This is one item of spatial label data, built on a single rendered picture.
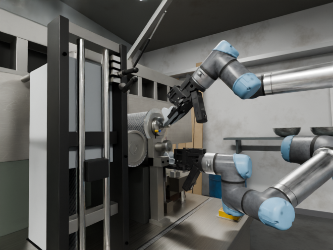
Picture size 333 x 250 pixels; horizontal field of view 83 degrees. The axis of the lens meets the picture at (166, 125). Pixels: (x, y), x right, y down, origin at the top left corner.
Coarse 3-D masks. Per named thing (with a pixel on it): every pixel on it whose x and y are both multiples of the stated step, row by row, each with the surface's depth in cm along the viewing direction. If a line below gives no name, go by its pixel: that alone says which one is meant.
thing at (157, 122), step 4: (152, 120) 73; (156, 120) 72; (160, 120) 74; (164, 120) 76; (152, 124) 72; (156, 124) 72; (160, 124) 74; (152, 128) 72; (156, 128) 72; (160, 128) 74; (164, 128) 76; (156, 132) 72; (160, 132) 74; (164, 132) 76
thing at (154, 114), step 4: (156, 112) 75; (152, 116) 73; (156, 116) 75; (160, 116) 77; (148, 120) 71; (148, 124) 71; (148, 128) 71; (148, 132) 71; (152, 132) 73; (152, 136) 72; (156, 136) 74; (160, 136) 76
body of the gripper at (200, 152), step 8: (176, 152) 73; (184, 152) 71; (192, 152) 72; (200, 152) 69; (176, 160) 73; (184, 160) 71; (192, 160) 71; (200, 160) 67; (184, 168) 71; (200, 168) 67
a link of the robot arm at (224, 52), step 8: (216, 48) 60; (224, 48) 58; (232, 48) 58; (208, 56) 62; (216, 56) 60; (224, 56) 59; (232, 56) 59; (208, 64) 61; (216, 64) 60; (224, 64) 58; (208, 72) 62; (216, 72) 61
